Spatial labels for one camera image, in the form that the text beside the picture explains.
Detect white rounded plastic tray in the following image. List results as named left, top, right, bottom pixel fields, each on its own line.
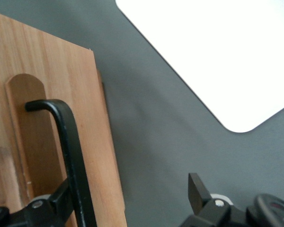
left=115, top=0, right=284, bottom=133

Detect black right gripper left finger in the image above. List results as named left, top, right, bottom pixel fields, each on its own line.
left=0, top=179, right=74, bottom=227

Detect black allen key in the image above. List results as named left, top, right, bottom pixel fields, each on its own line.
left=25, top=99, right=97, bottom=227

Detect black round knob red marks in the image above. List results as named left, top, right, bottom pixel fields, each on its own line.
left=246, top=193, right=284, bottom=227

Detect light wooden drawer front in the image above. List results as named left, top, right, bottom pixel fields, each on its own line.
left=0, top=9, right=129, bottom=227

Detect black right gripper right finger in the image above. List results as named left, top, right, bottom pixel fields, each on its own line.
left=179, top=172, right=253, bottom=227

